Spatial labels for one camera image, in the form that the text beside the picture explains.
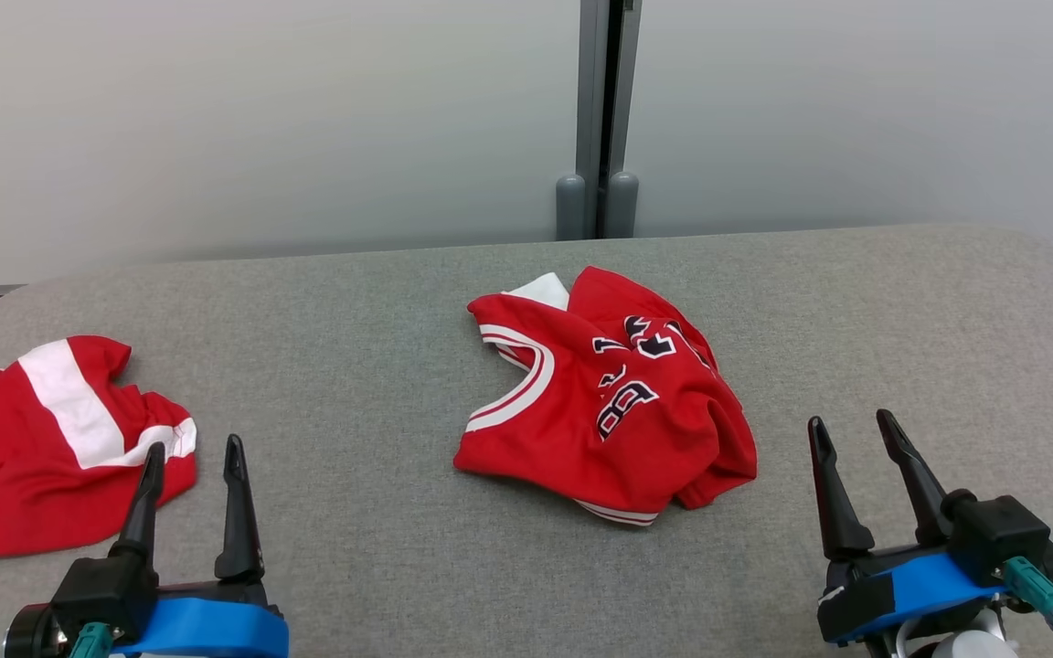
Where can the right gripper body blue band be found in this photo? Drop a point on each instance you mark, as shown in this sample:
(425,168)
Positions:
(929,585)

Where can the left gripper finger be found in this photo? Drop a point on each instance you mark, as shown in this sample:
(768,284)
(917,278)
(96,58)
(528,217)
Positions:
(239,539)
(144,512)

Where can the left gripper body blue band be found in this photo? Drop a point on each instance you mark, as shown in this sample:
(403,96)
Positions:
(216,631)

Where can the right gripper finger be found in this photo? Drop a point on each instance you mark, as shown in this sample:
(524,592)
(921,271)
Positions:
(920,484)
(835,512)

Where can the red shorts white stripe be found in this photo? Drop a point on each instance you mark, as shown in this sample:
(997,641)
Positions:
(5,475)

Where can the red basketball jersey black lettering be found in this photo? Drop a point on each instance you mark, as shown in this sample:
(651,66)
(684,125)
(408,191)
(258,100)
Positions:
(581,429)

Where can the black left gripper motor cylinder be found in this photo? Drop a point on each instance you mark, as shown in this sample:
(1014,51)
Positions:
(28,635)

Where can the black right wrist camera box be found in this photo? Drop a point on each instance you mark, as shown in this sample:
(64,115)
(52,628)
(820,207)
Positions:
(1002,539)

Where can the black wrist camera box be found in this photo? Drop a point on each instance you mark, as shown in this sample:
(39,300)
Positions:
(101,589)
(1002,539)

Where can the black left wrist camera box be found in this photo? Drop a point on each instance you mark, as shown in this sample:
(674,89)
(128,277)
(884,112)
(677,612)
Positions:
(101,589)

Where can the grey cylindrical post foot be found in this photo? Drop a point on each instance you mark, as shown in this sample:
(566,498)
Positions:
(570,210)
(622,206)

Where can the grey metal partition post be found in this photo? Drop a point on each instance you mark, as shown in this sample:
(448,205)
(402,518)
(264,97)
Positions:
(592,91)

